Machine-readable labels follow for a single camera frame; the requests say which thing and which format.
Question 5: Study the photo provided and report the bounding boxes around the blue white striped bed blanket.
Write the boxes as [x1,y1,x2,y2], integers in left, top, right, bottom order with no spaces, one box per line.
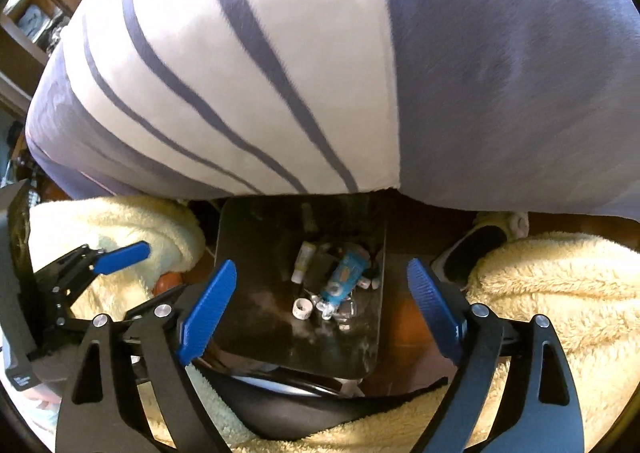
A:
[25,0,640,220]

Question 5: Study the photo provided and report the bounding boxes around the orange round object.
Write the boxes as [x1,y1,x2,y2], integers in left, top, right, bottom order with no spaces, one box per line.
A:
[153,271,185,295]

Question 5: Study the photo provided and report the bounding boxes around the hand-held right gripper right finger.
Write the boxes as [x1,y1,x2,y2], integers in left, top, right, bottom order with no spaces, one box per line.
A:
[406,257,584,453]

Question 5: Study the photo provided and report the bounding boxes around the blue snack packet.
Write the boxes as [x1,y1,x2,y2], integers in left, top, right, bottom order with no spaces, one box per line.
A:
[319,252,372,317]

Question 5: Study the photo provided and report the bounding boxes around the wooden shelf unit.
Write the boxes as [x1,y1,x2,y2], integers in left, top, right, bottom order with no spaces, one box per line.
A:
[0,0,127,120]

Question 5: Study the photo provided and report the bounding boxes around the yellow fluffy cloth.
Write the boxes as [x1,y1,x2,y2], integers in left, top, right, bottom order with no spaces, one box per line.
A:
[29,195,640,453]

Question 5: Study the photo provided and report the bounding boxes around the black trash bin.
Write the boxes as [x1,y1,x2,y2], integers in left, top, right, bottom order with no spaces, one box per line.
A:
[207,195,389,379]

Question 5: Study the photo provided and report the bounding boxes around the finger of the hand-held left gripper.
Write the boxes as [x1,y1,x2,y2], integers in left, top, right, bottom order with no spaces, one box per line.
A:
[34,241,151,315]

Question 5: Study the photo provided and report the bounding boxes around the yellow bottle with white cap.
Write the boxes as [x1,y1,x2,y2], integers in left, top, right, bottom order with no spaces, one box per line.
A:
[291,241,319,284]

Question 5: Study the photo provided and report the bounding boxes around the slipper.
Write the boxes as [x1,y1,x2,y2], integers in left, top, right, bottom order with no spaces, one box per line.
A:
[432,210,531,292]

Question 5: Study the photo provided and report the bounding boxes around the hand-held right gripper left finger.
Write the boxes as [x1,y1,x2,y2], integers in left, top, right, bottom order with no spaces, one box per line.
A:
[55,259,238,453]

